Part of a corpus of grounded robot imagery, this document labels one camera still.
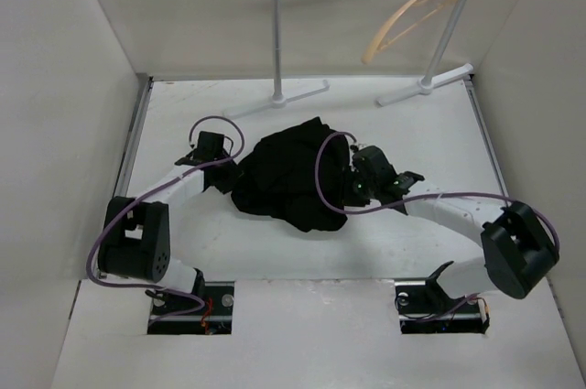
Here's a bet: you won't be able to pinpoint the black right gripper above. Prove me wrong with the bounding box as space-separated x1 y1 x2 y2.
330 166 378 208

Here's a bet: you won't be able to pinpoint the black trousers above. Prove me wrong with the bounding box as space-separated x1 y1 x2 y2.
231 117 369 232

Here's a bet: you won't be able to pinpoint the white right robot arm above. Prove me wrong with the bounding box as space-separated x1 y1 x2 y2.
351 163 559 312

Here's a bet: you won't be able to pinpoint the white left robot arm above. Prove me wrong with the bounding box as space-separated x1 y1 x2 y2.
97 157 240 315

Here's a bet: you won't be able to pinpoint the beige wooden hanger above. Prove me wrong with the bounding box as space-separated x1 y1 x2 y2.
361 0 457 65

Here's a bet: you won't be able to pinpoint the white metal clothes rack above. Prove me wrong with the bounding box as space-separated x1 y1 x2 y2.
222 0 474 120

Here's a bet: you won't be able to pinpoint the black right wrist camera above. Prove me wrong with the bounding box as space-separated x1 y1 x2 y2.
352 146 397 180

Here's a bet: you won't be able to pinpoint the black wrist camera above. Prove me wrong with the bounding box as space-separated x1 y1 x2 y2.
187 131 229 165
352 146 397 180

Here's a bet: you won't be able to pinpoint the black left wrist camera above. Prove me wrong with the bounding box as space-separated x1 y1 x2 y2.
187 131 229 165

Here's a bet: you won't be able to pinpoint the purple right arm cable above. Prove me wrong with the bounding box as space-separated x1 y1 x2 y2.
316 131 560 253

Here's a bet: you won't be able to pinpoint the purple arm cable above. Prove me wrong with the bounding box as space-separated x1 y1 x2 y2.
316 131 560 253
86 114 245 317

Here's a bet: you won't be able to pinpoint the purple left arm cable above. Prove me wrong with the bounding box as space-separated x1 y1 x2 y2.
86 114 245 317

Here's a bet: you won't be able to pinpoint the aluminium table edge rail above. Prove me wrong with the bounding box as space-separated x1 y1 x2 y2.
113 73 153 197

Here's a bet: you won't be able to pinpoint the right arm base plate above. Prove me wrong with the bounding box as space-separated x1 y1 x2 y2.
394 279 491 335

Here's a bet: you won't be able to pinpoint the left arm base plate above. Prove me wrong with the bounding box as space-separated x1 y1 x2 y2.
146 282 235 335

